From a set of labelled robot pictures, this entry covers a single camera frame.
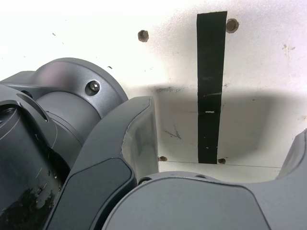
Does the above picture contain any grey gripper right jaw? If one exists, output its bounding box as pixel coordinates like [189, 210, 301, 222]
[102, 128, 307, 230]

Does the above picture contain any black tape strip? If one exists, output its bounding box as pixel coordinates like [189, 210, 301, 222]
[196, 11, 228, 165]

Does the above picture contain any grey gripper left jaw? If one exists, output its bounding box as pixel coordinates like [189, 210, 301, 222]
[42, 95, 159, 230]

